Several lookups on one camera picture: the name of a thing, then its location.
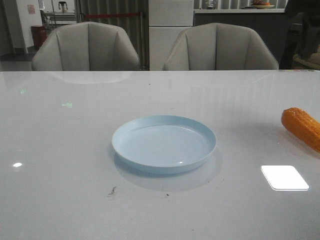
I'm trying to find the orange corn cob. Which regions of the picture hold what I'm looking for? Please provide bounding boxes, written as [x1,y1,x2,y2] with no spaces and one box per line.
[281,107,320,153]

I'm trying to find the light blue round plate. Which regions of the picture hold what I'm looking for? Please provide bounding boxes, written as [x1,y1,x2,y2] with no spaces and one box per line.
[111,115,217,175]

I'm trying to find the red barrier belt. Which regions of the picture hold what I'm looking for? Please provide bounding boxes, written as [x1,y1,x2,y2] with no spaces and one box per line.
[84,12,141,19]

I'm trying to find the white cabinet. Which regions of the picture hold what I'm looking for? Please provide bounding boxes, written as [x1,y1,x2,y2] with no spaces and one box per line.
[148,0,194,71]

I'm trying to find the right grey upholstered chair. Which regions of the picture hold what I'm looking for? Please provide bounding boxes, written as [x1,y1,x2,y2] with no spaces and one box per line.
[163,23,279,71]

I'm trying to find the dark armchair at right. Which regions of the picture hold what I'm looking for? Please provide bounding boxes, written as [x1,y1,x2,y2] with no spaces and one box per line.
[279,23,320,70]

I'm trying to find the red bin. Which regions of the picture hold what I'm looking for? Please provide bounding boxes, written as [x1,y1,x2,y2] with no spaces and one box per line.
[30,25,47,50]

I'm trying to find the left grey upholstered chair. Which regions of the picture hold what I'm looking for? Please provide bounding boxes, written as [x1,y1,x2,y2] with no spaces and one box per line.
[31,21,140,72]

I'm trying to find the grey upholstered chair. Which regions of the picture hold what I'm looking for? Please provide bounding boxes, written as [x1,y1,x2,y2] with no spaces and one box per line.
[163,23,279,71]
[31,21,140,72]

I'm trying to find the person in background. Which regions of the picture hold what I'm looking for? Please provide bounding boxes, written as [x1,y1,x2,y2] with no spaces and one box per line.
[284,0,320,60]

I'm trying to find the dark grey counter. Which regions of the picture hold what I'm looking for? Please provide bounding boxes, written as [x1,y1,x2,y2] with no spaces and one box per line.
[193,9,291,62]

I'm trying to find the fruit bowl on counter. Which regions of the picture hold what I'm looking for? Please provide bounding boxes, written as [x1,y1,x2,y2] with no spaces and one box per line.
[251,0,274,9]

